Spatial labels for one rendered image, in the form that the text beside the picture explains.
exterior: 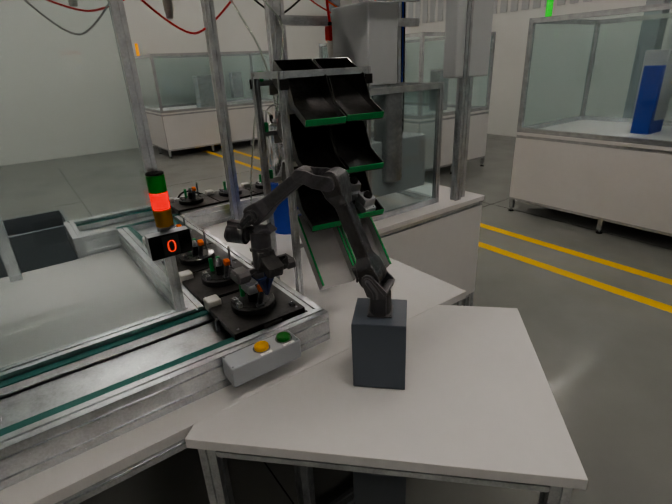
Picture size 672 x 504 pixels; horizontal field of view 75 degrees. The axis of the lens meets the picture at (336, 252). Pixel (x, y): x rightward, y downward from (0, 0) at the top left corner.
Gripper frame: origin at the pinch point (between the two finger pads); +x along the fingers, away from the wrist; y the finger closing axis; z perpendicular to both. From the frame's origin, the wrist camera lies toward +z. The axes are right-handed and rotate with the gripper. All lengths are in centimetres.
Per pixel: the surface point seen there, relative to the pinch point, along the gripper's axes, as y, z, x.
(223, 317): -10.5, -10.1, 12.0
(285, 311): 6.0, -0.7, 11.9
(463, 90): 164, -64, -42
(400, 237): 112, -59, 31
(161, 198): -19.3, -20.2, -25.5
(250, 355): -12.3, 11.7, 13.0
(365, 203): 40.7, -2.8, -15.4
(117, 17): -20, -25, -71
